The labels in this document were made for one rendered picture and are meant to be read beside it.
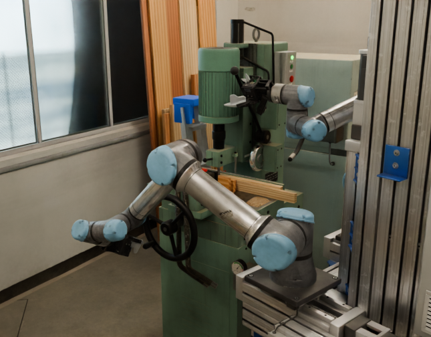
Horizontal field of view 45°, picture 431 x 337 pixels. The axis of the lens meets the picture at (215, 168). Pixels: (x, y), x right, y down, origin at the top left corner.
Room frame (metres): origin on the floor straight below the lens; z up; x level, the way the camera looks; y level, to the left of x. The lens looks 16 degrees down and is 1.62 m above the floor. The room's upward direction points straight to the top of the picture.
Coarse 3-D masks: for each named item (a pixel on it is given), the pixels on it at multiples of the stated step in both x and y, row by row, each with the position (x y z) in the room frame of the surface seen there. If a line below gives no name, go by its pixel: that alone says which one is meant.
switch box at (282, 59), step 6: (276, 54) 2.37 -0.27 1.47; (282, 54) 2.35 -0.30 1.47; (288, 54) 2.35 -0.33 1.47; (294, 54) 2.40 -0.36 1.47; (276, 60) 2.37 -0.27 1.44; (282, 60) 2.35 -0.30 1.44; (288, 60) 2.35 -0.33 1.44; (294, 60) 2.40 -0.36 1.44; (276, 66) 2.37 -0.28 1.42; (282, 66) 2.35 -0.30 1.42; (288, 66) 2.36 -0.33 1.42; (294, 66) 2.40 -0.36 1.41; (276, 72) 2.37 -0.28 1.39; (282, 72) 2.35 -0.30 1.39; (288, 72) 2.36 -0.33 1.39; (294, 72) 2.40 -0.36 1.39; (276, 78) 2.37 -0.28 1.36; (282, 78) 2.35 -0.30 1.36; (288, 78) 2.36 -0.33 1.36; (294, 78) 2.41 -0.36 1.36; (294, 84) 2.41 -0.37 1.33
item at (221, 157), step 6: (210, 150) 2.19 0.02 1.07; (216, 150) 2.19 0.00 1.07; (222, 150) 2.19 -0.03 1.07; (228, 150) 2.22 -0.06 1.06; (234, 150) 2.26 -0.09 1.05; (210, 156) 2.19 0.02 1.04; (216, 156) 2.17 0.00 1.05; (222, 156) 2.18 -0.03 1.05; (228, 156) 2.22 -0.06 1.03; (210, 162) 2.19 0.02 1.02; (216, 162) 2.17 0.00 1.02; (222, 162) 2.18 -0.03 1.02; (228, 162) 2.22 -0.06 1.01
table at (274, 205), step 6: (240, 192) 2.13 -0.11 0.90; (240, 198) 2.05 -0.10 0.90; (246, 198) 2.05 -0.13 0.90; (252, 198) 2.05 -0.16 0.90; (270, 198) 2.05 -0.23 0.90; (168, 204) 2.06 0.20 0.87; (270, 204) 1.98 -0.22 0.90; (276, 204) 2.02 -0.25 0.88; (282, 204) 2.06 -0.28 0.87; (168, 210) 2.06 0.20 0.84; (174, 210) 2.04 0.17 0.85; (204, 210) 1.99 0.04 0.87; (258, 210) 1.91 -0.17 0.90; (264, 210) 1.94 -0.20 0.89; (270, 210) 1.98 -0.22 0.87; (276, 210) 2.02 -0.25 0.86; (198, 216) 1.96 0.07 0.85; (204, 216) 1.97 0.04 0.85
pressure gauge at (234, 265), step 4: (236, 260) 1.90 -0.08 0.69; (240, 260) 1.90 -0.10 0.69; (232, 264) 1.90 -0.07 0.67; (236, 264) 1.89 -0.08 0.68; (240, 264) 1.88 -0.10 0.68; (244, 264) 1.88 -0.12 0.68; (232, 268) 1.90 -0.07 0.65; (236, 268) 1.89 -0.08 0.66; (240, 268) 1.88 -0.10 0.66; (244, 268) 1.87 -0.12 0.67; (236, 272) 1.89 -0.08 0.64; (240, 272) 1.88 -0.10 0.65
